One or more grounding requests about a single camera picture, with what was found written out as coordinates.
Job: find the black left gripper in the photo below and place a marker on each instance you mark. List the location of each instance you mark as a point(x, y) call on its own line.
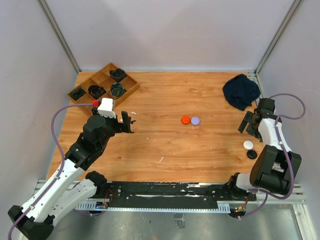
point(120, 127)

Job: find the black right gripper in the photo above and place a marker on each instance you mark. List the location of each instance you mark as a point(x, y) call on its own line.
point(248, 118)

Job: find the white charging case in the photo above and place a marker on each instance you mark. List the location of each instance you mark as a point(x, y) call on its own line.
point(248, 145)

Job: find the orange earbud charging case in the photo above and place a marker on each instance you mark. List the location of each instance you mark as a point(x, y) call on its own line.
point(186, 120)

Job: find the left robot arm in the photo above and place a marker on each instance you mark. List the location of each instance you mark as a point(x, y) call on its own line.
point(62, 175)

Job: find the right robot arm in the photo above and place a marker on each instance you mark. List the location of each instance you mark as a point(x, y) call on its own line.
point(276, 167)

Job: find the black charging case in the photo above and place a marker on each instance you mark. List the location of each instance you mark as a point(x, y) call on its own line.
point(252, 154)

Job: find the dark blue crumpled cloth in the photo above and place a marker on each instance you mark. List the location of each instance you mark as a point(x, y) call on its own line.
point(240, 92)

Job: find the black yellow rolled tie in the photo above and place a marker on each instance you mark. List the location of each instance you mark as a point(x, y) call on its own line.
point(117, 90)

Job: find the wooden compartment tray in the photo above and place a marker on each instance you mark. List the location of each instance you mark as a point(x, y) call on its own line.
point(109, 82)

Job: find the black orange rolled tie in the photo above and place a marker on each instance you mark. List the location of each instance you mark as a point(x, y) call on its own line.
point(96, 91)

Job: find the black dotted rolled tie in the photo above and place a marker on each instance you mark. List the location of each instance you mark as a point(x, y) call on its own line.
point(117, 74)

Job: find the dark green rolled tie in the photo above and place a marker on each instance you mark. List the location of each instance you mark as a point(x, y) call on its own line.
point(77, 93)

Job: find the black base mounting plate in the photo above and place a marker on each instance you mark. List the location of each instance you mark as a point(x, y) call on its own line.
point(161, 196)

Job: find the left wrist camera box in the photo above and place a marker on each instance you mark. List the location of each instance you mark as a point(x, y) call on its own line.
point(106, 108)

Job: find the aluminium frame rail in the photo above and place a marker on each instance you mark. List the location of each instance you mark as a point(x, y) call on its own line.
point(120, 210)

